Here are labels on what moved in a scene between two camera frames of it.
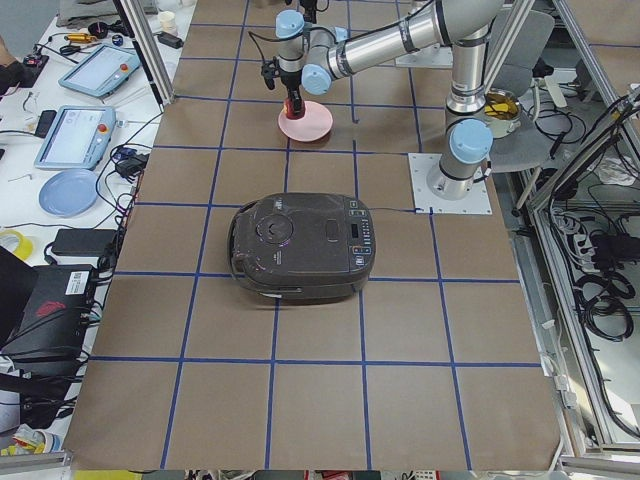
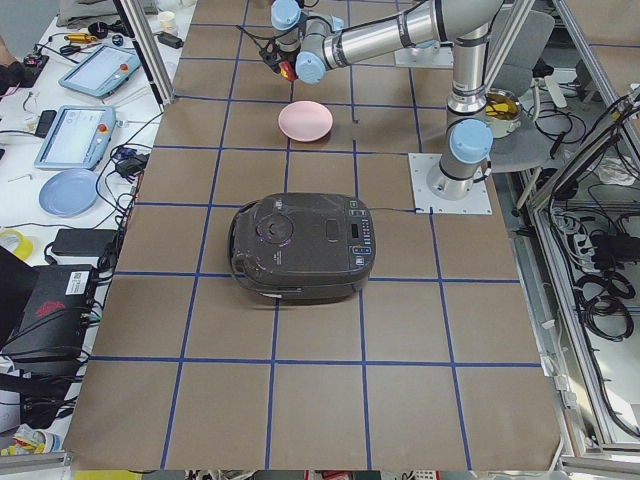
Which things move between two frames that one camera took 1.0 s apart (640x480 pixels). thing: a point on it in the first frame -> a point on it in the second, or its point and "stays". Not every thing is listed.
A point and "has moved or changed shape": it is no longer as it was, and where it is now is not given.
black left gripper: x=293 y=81 -> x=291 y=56
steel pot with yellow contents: x=502 y=111 stays
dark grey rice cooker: x=302 y=246 stays
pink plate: x=316 y=123 stays
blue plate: x=68 y=193 stays
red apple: x=289 y=109 has moved or changed shape
